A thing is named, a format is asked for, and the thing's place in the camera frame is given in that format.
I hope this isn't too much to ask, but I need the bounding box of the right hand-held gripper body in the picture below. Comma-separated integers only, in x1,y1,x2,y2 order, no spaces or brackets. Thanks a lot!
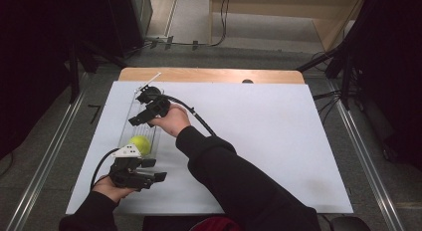
133,72,172,123

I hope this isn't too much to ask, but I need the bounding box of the black hanging cable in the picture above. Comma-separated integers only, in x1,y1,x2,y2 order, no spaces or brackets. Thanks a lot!
212,0,232,48

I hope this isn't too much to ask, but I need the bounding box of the bundle of black floor cables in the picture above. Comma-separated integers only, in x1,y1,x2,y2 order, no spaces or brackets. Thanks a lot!
313,90,347,124

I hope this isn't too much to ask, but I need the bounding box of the black round seat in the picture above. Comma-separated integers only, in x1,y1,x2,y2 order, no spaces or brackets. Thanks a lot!
328,216,372,231

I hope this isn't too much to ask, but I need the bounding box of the metal floor rail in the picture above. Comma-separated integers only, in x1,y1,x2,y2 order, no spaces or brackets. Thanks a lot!
326,79,406,231
5,91,88,231

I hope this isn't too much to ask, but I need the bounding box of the wooden table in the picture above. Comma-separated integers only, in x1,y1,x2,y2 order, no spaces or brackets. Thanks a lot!
117,67,306,86

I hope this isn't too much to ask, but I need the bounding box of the clear plastic container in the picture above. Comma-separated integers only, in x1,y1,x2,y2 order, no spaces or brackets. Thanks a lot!
117,86,165,159

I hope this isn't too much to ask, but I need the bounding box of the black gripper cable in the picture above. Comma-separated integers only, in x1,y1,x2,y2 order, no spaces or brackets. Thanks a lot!
90,147,120,192
161,94,217,137

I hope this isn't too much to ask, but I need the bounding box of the dark curtain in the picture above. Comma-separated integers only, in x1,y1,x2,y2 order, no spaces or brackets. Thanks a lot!
0,0,133,159
337,0,422,172

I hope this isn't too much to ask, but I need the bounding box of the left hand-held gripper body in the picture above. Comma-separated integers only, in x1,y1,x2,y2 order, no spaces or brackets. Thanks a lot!
108,143,157,192

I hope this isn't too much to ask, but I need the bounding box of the yellow-green tennis ball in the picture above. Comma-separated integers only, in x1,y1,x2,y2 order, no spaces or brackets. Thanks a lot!
128,134,152,156

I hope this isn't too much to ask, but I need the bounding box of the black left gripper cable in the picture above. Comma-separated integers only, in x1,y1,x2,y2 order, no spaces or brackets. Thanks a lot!
90,147,120,192

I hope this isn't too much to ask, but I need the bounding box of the white table mat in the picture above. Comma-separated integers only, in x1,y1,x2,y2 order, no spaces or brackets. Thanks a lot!
65,80,354,215

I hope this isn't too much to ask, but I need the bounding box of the black stand leg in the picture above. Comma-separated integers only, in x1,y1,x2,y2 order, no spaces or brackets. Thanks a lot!
296,45,346,74
68,41,82,105

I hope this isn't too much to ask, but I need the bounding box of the person's left hand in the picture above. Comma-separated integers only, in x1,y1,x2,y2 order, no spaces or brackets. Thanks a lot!
92,175,137,204

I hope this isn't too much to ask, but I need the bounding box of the light wooden furniture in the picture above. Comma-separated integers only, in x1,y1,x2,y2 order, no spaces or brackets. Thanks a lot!
208,0,367,52

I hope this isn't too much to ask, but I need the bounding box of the person's red clothing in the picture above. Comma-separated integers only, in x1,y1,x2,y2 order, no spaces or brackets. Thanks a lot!
188,216,244,231

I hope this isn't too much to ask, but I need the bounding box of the dark cabinet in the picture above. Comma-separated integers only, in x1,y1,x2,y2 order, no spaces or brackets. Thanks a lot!
105,0,154,59

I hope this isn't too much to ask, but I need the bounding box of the person's right hand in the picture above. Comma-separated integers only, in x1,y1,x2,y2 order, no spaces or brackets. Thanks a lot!
148,103,193,138

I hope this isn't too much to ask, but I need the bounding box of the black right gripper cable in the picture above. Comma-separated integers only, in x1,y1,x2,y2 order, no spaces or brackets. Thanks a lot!
161,94,217,137

